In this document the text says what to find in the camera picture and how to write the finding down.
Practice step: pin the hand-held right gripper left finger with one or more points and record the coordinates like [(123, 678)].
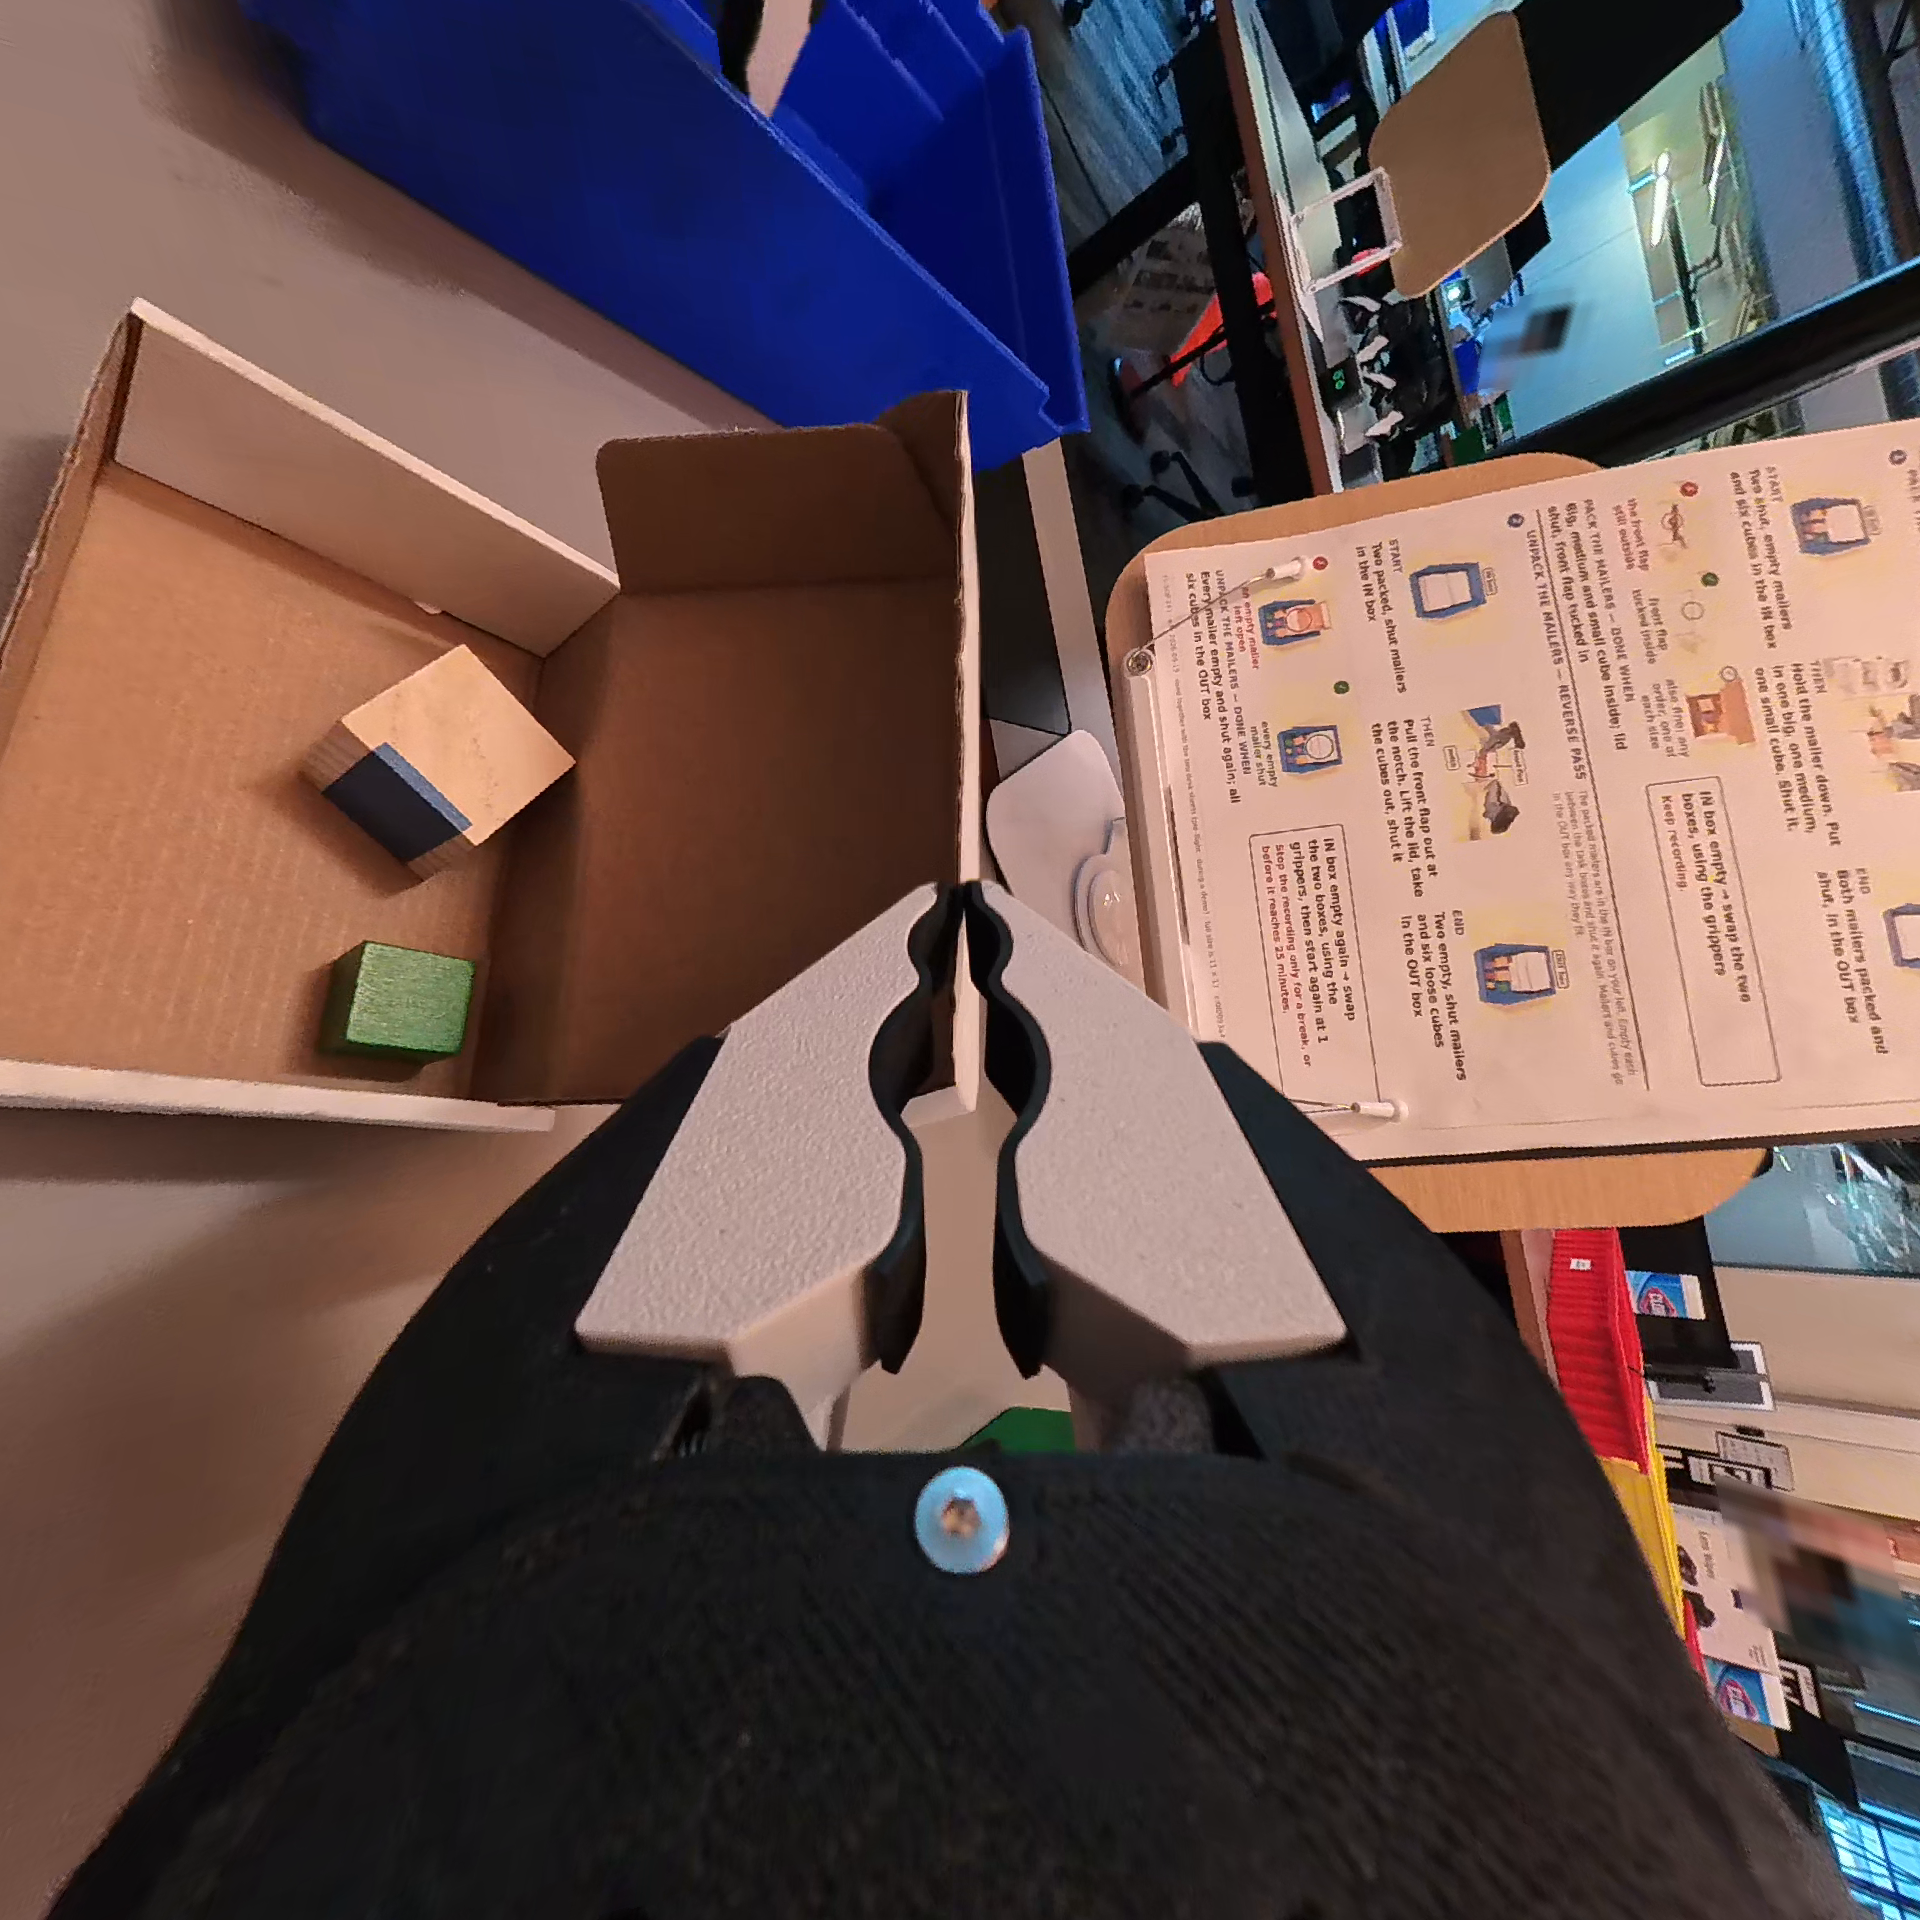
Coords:
[(752, 1184)]

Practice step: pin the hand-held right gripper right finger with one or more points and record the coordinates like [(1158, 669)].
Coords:
[(1168, 1202)]

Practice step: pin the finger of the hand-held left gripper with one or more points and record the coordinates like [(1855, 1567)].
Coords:
[(772, 45)]

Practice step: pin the blue plastic bin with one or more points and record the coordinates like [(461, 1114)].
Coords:
[(672, 178)]

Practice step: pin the green plastic bin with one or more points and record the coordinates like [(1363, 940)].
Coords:
[(1028, 1425)]

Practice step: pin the medium green cube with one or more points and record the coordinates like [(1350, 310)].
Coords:
[(398, 1001)]

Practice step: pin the white cardboard mailer box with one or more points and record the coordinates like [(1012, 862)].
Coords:
[(752, 748)]

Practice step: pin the large wooden cube grey face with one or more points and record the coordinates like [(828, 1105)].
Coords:
[(451, 736)]

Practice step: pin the white stand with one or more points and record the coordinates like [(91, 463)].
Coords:
[(1052, 812)]

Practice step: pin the red storage bin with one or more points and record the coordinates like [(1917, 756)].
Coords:
[(1599, 1335)]

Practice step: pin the yellow storage bin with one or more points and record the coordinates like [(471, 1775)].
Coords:
[(1643, 1547)]

